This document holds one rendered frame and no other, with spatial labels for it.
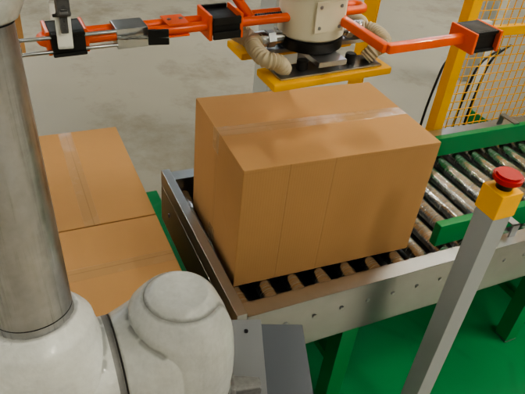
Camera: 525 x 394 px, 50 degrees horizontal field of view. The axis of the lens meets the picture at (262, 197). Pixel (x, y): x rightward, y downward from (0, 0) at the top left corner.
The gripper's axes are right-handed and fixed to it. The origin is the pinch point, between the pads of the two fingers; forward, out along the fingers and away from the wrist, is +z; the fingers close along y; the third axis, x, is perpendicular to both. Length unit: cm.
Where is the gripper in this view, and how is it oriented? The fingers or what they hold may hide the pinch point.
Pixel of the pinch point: (61, 27)
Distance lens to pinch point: 128.4
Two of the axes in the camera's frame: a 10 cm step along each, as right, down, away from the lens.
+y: -4.1, -5.7, 7.1
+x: -9.1, 1.7, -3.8
